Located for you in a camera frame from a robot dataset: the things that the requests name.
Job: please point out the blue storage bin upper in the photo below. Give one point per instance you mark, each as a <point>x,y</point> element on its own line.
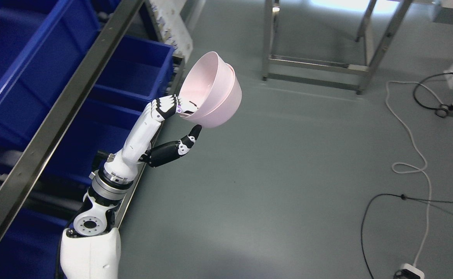
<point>42,42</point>

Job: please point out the metal shelf rail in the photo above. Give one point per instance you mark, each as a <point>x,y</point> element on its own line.
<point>21,180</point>

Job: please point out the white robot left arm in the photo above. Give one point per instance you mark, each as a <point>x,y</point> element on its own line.
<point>91,244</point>

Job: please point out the white panel with blue characters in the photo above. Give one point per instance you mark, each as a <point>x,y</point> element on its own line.
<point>172,27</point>

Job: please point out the pink bowl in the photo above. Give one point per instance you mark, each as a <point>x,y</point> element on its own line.
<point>224,111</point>
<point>207,84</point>

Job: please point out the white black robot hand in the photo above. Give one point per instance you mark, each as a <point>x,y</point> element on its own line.
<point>136,149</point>

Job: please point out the blue storage bin middle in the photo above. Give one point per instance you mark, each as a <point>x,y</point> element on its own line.
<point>137,73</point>

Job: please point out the white power adapter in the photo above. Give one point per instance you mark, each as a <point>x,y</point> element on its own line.
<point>408,271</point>

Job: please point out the blue storage bin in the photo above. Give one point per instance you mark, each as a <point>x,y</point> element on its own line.
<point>42,42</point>
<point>97,126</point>
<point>137,73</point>

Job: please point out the blue storage bin lower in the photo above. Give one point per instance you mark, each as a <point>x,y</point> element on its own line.
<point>97,126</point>

